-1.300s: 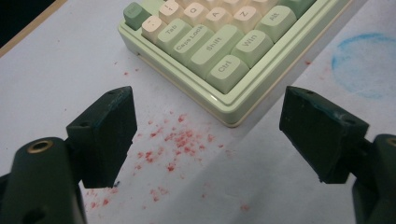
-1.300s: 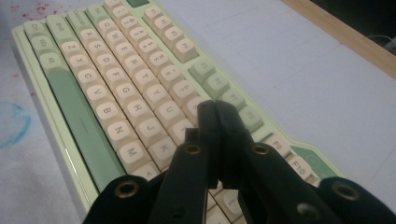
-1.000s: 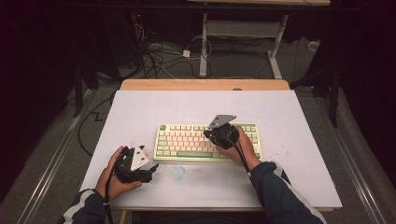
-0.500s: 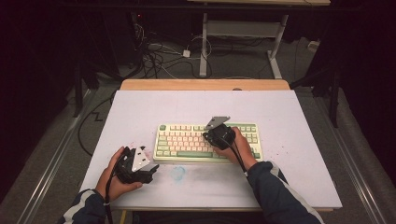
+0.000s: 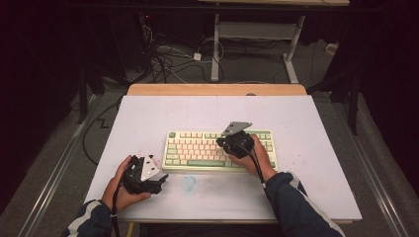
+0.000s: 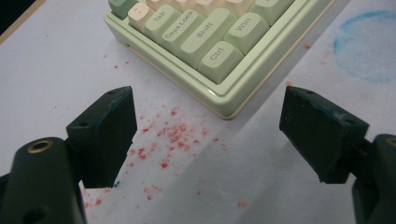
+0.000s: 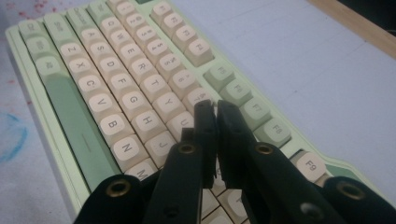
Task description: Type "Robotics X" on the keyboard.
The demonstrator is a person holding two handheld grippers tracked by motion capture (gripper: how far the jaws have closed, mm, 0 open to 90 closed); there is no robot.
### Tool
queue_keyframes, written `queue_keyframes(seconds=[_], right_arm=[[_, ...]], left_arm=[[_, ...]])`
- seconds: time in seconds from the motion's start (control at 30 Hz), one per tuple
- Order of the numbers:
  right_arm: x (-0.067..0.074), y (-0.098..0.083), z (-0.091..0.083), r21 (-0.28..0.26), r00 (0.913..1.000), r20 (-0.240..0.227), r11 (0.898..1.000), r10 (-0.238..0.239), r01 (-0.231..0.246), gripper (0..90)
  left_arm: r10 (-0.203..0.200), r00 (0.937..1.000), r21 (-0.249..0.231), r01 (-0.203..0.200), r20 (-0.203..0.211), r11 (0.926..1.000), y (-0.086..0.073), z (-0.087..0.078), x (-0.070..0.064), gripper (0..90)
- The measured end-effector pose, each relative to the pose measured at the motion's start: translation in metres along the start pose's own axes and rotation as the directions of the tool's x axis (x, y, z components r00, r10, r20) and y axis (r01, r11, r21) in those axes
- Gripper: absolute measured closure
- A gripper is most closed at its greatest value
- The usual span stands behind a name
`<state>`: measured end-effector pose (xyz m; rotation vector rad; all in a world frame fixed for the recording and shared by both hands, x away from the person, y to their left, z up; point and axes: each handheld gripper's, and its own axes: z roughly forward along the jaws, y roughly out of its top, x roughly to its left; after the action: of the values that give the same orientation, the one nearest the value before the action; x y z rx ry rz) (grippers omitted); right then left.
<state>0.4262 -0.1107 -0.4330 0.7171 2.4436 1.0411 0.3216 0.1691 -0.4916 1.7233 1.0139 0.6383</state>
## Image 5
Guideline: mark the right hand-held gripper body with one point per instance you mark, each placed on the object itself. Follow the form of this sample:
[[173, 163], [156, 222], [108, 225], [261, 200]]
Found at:
[[238, 141]]

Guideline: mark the white metal desk frame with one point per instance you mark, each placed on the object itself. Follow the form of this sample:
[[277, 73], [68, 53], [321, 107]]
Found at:
[[253, 30]]

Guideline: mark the white table mat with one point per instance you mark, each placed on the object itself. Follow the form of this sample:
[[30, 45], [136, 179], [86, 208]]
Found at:
[[214, 112]]

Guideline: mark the white power adapter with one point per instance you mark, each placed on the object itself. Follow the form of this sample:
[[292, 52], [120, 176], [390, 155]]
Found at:
[[197, 56]]

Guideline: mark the person's left hand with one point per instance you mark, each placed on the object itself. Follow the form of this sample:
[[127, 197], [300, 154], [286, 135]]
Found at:
[[123, 197]]

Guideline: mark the cream pink green keyboard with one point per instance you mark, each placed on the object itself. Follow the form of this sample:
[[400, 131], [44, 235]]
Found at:
[[194, 151]]

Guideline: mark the metal floor rail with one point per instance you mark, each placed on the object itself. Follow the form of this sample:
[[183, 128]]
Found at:
[[372, 177], [56, 171]]

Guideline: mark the person's right hand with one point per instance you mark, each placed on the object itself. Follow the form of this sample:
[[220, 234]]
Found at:
[[260, 161]]

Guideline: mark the black stand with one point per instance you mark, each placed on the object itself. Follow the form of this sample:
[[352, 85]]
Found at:
[[354, 105]]

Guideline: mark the yellow table leg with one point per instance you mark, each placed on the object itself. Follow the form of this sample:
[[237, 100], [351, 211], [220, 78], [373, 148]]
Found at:
[[130, 230]]

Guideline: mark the wooden table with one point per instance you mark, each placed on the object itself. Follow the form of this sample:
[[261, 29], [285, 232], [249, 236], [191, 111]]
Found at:
[[214, 89]]

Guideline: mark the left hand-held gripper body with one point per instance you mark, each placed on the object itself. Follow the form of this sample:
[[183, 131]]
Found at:
[[148, 169]]

